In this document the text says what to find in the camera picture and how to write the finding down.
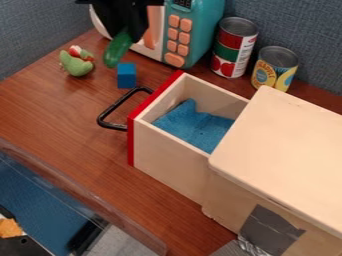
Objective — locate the blue block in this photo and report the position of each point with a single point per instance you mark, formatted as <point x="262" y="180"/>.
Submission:
<point x="127" y="76"/>

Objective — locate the yellow can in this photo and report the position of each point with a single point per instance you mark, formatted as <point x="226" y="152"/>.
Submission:
<point x="272" y="71"/>

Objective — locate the teal toy microwave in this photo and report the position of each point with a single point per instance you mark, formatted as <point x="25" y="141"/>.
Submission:
<point x="196" y="30"/>

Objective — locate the green toy cucumber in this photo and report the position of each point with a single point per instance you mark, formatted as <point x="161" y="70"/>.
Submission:
<point x="116" y="50"/>

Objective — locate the red and green can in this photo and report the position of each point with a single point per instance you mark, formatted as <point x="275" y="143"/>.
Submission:
<point x="232" y="50"/>

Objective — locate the green plush toy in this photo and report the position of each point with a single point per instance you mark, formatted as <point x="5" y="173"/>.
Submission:
<point x="76" y="65"/>

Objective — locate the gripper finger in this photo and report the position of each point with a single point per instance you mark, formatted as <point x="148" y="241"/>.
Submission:
<point x="139" y="26"/>
<point x="109" y="24"/>

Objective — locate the drawer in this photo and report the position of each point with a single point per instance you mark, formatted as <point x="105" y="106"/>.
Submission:
<point x="169" y="160"/>

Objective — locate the cabinet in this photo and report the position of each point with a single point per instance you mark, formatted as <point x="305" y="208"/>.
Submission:
<point x="285" y="156"/>

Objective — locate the blue cloth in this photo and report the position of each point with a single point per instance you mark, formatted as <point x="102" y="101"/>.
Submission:
<point x="193" y="125"/>

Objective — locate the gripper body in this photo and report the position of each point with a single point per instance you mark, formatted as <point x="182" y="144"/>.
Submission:
<point x="118" y="6"/>

